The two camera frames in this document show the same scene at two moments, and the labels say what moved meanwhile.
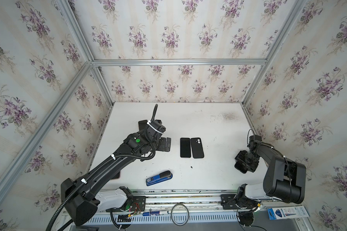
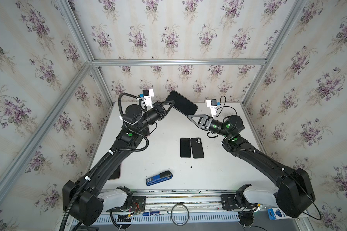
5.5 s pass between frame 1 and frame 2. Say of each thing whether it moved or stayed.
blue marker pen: stayed
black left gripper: moved
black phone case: stayed
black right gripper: moved
